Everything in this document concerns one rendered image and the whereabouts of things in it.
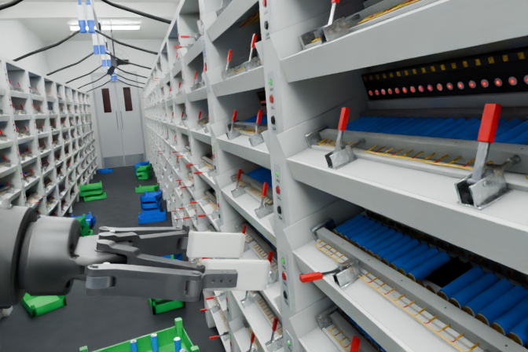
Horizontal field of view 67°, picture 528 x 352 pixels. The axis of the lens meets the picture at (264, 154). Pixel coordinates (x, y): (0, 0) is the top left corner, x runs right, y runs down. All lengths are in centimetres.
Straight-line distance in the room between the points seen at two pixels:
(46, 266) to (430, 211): 37
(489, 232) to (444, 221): 6
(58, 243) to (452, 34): 41
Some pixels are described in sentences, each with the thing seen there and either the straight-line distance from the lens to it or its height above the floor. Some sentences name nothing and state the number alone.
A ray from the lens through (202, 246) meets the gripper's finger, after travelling 51.
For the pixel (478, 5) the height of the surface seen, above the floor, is 129.
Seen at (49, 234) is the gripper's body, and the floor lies 112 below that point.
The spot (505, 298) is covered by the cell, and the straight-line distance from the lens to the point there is 56.
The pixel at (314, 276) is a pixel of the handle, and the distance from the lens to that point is 65.
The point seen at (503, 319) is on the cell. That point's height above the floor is 97.
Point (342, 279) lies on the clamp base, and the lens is 67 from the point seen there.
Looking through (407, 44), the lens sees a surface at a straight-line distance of 47.
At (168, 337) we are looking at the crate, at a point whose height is 51.
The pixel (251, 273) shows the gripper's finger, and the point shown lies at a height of 106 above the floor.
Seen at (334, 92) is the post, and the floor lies 124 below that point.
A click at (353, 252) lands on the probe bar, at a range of 71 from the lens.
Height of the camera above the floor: 122
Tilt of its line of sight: 7 degrees down
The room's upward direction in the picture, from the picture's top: 4 degrees counter-clockwise
